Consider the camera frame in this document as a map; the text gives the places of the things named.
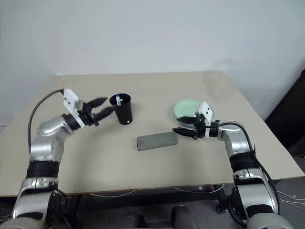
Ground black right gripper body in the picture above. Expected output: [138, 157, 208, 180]
[193, 114, 207, 141]

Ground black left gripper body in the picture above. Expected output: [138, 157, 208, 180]
[77, 101, 100, 127]

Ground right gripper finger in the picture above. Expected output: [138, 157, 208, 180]
[177, 115, 198, 125]
[172, 127, 198, 139]

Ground dark cabinet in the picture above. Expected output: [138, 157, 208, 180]
[264, 70, 305, 157]

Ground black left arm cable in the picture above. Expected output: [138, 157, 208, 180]
[27, 88, 65, 155]

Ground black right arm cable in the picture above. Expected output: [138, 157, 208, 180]
[211, 122, 280, 217]

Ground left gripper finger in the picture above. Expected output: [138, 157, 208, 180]
[93, 106, 116, 121]
[89, 96, 108, 109]

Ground grey glasses case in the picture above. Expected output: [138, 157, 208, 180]
[136, 131, 178, 152]

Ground black plastic cup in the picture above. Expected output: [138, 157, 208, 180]
[109, 93, 134, 125]

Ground black table frame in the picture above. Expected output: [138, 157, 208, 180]
[77, 184, 231, 213]

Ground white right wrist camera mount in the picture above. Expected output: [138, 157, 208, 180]
[195, 101, 214, 139]

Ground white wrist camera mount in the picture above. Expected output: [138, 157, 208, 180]
[62, 88, 86, 130]
[195, 101, 214, 139]

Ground white wire under table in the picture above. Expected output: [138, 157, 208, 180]
[88, 189, 137, 198]
[173, 184, 225, 193]

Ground tangled white wires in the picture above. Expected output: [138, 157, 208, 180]
[0, 213, 15, 224]

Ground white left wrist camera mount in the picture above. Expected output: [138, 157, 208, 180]
[62, 88, 86, 130]

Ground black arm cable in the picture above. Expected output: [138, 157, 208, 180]
[27, 88, 65, 155]
[211, 122, 280, 217]

